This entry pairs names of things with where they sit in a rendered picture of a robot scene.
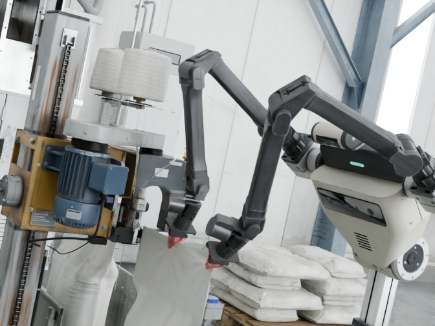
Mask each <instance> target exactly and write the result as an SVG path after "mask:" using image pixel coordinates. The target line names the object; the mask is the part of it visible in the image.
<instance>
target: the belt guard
mask: <svg viewBox="0 0 435 326"><path fill-rule="evenodd" d="M123 128H125V127H123ZM123 128H119V127H113V126H112V125H111V126H110V125H105V124H98V123H94V122H86V121H82V120H75V119H70V118H66V120H65V126H64V130H63V134H64V135H67V136H71V137H75V138H79V139H83V140H89V141H93V142H99V143H103V144H111V145H118V146H133V147H148V148H155V149H163V147H164V141H165V137H166V136H165V135H161V134H158V133H152V132H148V131H144V132H143V131H141V130H134V129H129V128H126V129H123Z"/></svg>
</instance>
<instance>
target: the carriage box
mask: <svg viewBox="0 0 435 326"><path fill-rule="evenodd" d="M71 139H72V138H71V137H67V141H66V140H58V139H54V138H47V137H42V136H33V135H30V134H28V133H25V132H23V129H18V128H17V130H16V137H15V139H14V146H13V150H12V157H11V161H10V167H9V171H8V175H11V174H14V175H16V176H19V177H21V179H22V181H23V192H22V196H21V200H20V202H19V204H18V206H17V207H9V206H2V208H1V215H4V216H5V217H7V218H8V219H10V220H11V221H12V222H13V223H14V224H16V225H17V226H19V229H22V230H38V231H46V232H60V233H67V234H80V235H94V233H95V231H96V227H97V224H96V225H95V227H93V228H89V229H81V228H72V227H68V226H64V225H62V224H59V223H57V222H56V224H55V226H43V225H35V224H31V221H32V215H33V211H37V212H50V213H52V209H53V206H54V198H55V195H59V194H60V193H59V192H58V191H57V190H56V188H57V185H58V178H59V174H60V173H59V172H54V171H45V170H42V164H43V158H44V154H45V148H46V145H47V144H50V145H54V146H61V147H65V146H71ZM21 144H23V145H25V146H28V147H30V148H32V149H34V155H33V159H32V165H31V169H30V171H26V170H25V169H23V168H21V167H19V166H17V160H18V156H19V149H20V145H21ZM126 152H127V151H124V150H122V149H119V148H116V147H113V146H109V147H108V150H107V152H106V153H110V154H111V158H114V159H117V160H119V161H122V162H124V163H125V159H126ZM114 214H115V211H111V210H108V209H107V208H105V207H103V211H102V218H101V221H100V227H99V229H98V233H97V235H96V236H101V237H110V234H111V228H112V224H113V218H114Z"/></svg>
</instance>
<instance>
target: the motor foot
mask: <svg viewBox="0 0 435 326"><path fill-rule="evenodd" d="M64 151H66V150H65V147H61V146H54V145H50V144H47V145H46V148H45V154H44V158H43V164H42V170H45V171H54V172H60V168H61V162H62V158H63V152H64Z"/></svg>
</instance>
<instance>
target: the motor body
mask: <svg viewBox="0 0 435 326"><path fill-rule="evenodd" d="M65 150H66V151H64V152H63V158H62V162H61V168H60V174H59V178H58V185H57V188H56V190H57V191H58V192H59V193H60V194H59V195H55V198H54V206H53V209H52V216H53V219H54V220H55V221H56V222H57V223H59V224H62V225H64V226H68V227H72V228H81V229H89V228H93V227H95V225H96V224H97V223H98V218H99V215H100V208H101V202H99V196H100V194H101V193H100V192H99V191H95V190H92V189H89V188H88V183H89V177H90V174H91V168H92V165H93V163H94V162H99V163H106V164H110V162H111V160H109V158H111V154H110V153H106V152H103V151H95V150H87V149H84V148H81V147H76V146H65Z"/></svg>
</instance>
